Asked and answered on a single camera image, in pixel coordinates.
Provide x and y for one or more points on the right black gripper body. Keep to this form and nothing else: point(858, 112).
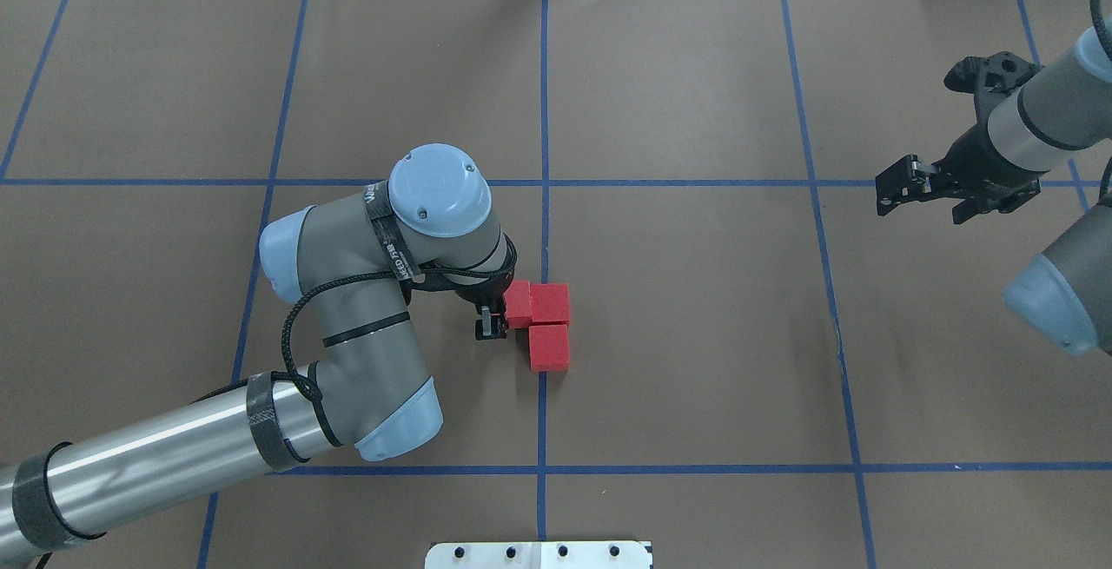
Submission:
point(970, 155)

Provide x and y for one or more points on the red block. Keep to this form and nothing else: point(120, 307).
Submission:
point(551, 304)
point(518, 311)
point(549, 348)

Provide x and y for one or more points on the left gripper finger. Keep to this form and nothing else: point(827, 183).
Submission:
point(490, 325)
point(494, 303)

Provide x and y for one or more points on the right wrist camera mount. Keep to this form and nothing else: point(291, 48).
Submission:
point(989, 79)

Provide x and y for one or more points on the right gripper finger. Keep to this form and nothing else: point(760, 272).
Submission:
point(973, 206)
point(908, 180)

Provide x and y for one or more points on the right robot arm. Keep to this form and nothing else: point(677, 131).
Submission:
point(1030, 121)

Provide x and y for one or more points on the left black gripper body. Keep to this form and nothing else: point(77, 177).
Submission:
point(491, 309)

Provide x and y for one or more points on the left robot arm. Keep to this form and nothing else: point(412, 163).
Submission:
point(353, 371)

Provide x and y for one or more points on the white pillar with base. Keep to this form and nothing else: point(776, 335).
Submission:
point(541, 554)

